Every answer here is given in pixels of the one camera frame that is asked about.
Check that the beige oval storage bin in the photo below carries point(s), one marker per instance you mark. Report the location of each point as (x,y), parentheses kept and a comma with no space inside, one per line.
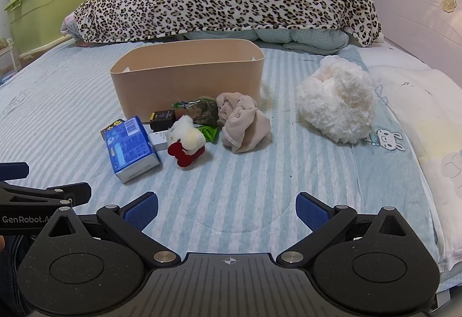
(187,85)

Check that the white and red plush toy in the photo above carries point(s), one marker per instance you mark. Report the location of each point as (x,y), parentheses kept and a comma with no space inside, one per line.
(188,137)

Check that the blue striped bed sheet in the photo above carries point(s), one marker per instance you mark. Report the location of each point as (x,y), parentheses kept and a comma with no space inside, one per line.
(234,187)

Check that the pink bed headboard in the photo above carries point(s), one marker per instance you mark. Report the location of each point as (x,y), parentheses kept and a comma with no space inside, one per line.
(415,6)

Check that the cream pillow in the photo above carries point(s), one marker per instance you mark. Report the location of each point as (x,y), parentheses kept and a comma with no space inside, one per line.
(426,104)

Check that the camouflage green snack packet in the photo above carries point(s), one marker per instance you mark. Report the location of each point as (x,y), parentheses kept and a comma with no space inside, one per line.
(204,111)

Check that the small white box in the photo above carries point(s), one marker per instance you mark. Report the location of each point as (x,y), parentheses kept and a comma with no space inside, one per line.
(157,140)

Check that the green plastic storage box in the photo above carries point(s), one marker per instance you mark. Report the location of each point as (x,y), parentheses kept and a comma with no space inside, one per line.
(47,17)

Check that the rabbit print blue pillow towel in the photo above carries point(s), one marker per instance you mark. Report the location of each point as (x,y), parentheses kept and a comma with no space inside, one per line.
(393,172)

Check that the small black box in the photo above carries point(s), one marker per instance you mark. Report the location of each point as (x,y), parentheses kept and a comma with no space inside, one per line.
(162,118)

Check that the pink floral cloth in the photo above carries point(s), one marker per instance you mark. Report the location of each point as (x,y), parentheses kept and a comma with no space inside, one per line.
(72,28)

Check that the small bright green packet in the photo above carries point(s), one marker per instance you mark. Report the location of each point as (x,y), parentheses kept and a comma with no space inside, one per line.
(209,134)

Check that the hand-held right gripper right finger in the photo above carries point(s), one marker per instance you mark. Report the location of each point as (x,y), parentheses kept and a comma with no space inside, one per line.
(312,213)

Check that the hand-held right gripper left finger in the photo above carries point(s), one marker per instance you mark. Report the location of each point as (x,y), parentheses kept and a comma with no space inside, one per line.
(140,213)

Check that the blue cardboard box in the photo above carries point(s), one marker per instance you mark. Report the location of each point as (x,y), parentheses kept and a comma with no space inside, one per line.
(130,151)

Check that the person's dark jeans leg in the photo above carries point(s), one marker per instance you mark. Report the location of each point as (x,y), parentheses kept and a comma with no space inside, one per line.
(11,266)

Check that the white fluffy plush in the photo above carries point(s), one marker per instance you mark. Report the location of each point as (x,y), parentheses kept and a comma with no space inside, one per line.
(335,104)

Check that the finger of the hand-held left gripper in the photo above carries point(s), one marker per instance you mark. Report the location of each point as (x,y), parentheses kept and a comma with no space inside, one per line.
(12,170)
(43,193)

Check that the white side shelf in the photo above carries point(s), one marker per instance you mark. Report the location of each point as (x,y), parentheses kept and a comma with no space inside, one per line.
(6,57)

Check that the light blue checked quilt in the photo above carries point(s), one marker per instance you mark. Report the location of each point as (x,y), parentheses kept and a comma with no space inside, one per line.
(310,39)

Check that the crumpled beige cloth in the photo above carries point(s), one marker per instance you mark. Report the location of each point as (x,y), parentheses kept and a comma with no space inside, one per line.
(242,125)

